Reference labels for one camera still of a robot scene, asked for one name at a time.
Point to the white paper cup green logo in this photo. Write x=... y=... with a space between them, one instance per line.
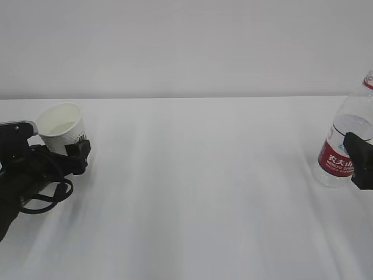
x=61 y=125

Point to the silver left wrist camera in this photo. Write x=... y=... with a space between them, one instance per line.
x=16 y=130

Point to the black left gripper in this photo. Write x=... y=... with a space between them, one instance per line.
x=45 y=164

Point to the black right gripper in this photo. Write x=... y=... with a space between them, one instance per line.
x=360 y=153

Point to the Nongfu Spring water bottle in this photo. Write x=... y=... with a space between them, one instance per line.
x=334 y=166

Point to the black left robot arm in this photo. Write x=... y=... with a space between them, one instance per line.
x=36 y=184

